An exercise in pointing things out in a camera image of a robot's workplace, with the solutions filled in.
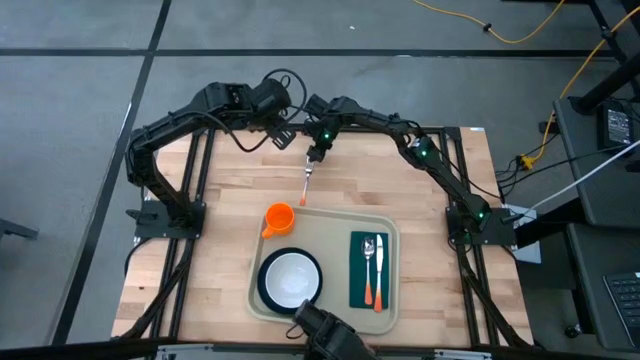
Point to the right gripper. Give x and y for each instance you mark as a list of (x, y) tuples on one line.
[(327, 131)]

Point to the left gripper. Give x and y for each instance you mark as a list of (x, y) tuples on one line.
[(270, 100)]

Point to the orange plastic cup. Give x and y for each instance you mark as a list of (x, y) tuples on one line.
[(280, 217)]

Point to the dark green cloth napkin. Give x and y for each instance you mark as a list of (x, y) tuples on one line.
[(357, 270)]

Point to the white plate with dark rim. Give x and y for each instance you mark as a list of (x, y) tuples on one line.
[(292, 280)]

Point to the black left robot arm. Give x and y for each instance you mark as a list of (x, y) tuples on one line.
[(150, 135)]

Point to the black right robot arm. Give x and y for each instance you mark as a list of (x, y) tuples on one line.
[(450, 180)]

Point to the beige plastic tray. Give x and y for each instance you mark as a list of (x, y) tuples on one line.
[(330, 240)]

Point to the white paper sheet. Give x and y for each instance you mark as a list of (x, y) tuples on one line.
[(530, 252)]

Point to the black furniture leg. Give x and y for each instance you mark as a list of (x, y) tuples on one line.
[(17, 230)]

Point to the black desk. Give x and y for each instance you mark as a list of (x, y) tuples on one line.
[(590, 300), (600, 200)]

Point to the black rig bar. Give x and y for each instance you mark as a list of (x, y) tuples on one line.
[(75, 348)]

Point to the black power adapter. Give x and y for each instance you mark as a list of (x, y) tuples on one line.
[(616, 127)]

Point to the black desk leg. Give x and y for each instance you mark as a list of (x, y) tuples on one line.
[(610, 85)]

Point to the black caster wheel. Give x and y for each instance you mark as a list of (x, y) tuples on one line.
[(573, 331)]

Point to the black keyboard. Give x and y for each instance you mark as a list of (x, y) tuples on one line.
[(625, 305)]

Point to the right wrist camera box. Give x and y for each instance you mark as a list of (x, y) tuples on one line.
[(316, 106)]

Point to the black aluminium table frame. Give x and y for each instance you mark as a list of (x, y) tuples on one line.
[(450, 134)]

